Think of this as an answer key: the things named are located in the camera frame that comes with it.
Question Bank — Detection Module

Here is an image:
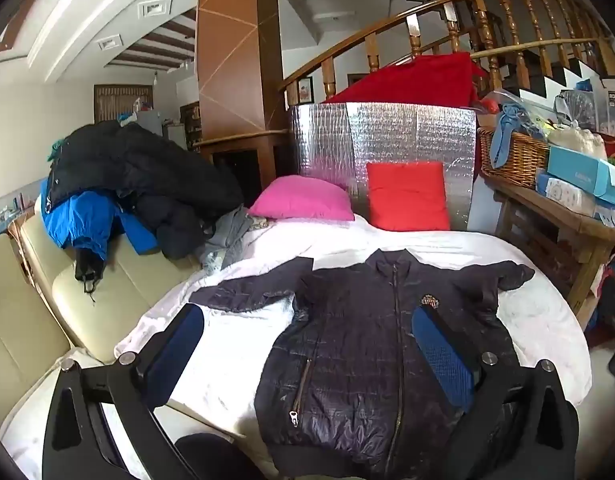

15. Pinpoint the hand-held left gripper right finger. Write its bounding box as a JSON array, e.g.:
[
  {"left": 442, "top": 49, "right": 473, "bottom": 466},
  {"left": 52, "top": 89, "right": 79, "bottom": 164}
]
[{"left": 410, "top": 305, "right": 581, "bottom": 480}]

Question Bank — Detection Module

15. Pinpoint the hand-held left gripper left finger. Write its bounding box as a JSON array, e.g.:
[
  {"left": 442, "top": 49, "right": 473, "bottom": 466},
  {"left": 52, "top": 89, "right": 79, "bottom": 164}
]
[{"left": 42, "top": 303, "right": 208, "bottom": 480}]

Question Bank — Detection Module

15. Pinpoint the dark quilted zip jacket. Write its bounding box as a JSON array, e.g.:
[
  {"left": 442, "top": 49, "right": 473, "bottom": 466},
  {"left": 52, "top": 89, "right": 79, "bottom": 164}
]
[{"left": 189, "top": 248, "right": 537, "bottom": 480}]

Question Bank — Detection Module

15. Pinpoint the white bed blanket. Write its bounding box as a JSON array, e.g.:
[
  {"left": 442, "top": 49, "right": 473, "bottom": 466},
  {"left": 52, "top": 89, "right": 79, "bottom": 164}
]
[{"left": 0, "top": 212, "right": 593, "bottom": 480}]

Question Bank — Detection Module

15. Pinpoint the grey garment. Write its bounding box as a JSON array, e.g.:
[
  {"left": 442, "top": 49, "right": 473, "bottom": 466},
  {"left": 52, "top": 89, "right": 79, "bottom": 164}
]
[{"left": 200, "top": 206, "right": 268, "bottom": 276}]

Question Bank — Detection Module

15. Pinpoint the bright blue jacket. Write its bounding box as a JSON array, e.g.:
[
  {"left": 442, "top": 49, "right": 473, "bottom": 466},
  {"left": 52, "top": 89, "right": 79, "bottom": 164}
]
[{"left": 42, "top": 180, "right": 161, "bottom": 261}]

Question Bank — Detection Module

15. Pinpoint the red pillow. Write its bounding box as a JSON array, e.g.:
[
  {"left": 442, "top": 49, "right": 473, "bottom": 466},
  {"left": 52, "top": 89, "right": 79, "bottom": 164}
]
[{"left": 366, "top": 161, "right": 451, "bottom": 232}]

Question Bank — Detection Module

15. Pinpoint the cream leather sofa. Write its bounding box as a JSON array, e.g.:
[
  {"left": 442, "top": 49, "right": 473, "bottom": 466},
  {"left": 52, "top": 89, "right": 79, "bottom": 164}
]
[{"left": 0, "top": 195, "right": 203, "bottom": 431}]

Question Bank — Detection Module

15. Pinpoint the wooden side table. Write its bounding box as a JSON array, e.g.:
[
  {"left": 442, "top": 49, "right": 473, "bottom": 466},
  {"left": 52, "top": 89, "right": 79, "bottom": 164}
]
[{"left": 480, "top": 170, "right": 615, "bottom": 316}]

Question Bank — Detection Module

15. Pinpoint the pile of black coats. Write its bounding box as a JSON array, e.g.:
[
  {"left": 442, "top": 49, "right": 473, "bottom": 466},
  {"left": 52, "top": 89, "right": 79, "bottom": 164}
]
[{"left": 46, "top": 120, "right": 246, "bottom": 261}]

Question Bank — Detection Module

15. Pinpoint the pink pillow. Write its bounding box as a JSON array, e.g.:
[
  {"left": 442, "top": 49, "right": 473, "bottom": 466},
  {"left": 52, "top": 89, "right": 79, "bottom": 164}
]
[{"left": 248, "top": 176, "right": 355, "bottom": 222}]

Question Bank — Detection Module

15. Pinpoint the dark wooden cabinet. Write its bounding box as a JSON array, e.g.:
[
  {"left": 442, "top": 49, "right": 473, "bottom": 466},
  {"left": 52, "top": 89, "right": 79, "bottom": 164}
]
[{"left": 195, "top": 130, "right": 291, "bottom": 206}]

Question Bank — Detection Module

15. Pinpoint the white tissue pack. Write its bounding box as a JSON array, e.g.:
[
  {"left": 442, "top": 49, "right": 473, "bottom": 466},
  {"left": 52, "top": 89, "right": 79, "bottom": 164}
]
[{"left": 536, "top": 170, "right": 601, "bottom": 216}]

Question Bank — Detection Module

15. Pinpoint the wicker basket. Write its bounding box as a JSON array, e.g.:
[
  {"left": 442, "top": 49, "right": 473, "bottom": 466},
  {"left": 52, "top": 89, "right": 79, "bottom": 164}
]
[{"left": 476, "top": 126, "right": 553, "bottom": 191}]

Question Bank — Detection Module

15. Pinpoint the white refrigerator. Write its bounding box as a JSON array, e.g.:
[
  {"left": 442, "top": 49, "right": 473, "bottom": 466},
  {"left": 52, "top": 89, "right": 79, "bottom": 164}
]
[{"left": 138, "top": 110, "right": 163, "bottom": 137}]

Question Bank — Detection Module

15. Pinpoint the silver foil insulation panel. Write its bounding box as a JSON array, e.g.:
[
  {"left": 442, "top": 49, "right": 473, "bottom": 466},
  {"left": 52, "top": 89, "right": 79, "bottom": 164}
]
[{"left": 286, "top": 102, "right": 479, "bottom": 233}]

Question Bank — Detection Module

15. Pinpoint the light blue cloth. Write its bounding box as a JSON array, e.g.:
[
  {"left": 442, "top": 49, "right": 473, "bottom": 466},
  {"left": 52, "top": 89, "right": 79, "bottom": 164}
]
[{"left": 490, "top": 104, "right": 538, "bottom": 170}]

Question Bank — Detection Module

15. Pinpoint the teal cardboard box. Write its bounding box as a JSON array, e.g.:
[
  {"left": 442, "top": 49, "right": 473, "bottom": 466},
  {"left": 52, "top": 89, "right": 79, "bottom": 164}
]
[{"left": 547, "top": 145, "right": 615, "bottom": 206}]

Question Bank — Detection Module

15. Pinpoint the white plastic bag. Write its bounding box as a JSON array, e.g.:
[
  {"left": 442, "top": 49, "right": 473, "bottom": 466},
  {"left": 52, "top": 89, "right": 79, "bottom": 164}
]
[{"left": 547, "top": 122, "right": 608, "bottom": 158}]

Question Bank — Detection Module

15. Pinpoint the red cloth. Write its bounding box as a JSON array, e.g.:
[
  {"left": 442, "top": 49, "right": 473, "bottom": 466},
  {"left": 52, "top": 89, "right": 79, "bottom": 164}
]
[{"left": 322, "top": 52, "right": 488, "bottom": 108}]

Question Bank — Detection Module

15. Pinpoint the wooden pillar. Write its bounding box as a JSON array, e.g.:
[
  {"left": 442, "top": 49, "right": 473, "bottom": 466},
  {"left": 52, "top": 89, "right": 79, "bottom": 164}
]
[{"left": 195, "top": 0, "right": 288, "bottom": 148}]

